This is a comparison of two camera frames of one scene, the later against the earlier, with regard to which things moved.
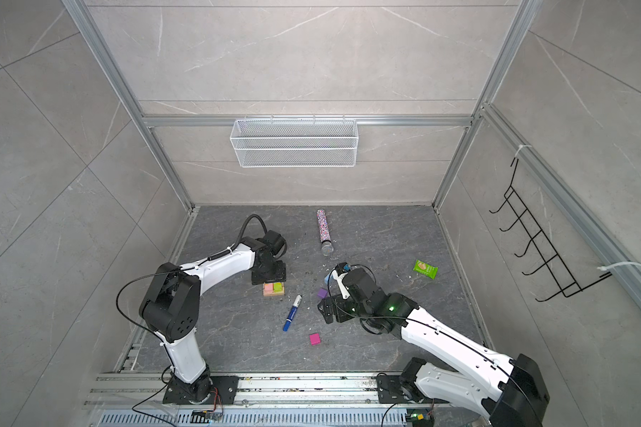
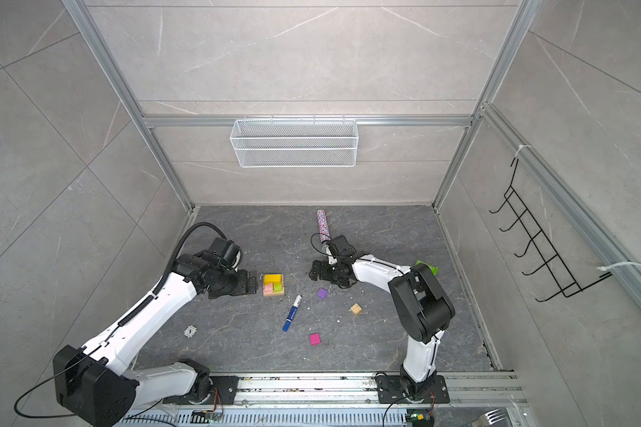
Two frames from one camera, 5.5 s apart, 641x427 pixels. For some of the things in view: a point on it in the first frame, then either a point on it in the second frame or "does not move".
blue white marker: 294,309 does not move
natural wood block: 275,294 does not move
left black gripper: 280,276 -> 244,286
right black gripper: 337,301 -> 324,276
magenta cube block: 314,339 does not move
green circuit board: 422,417 does not move
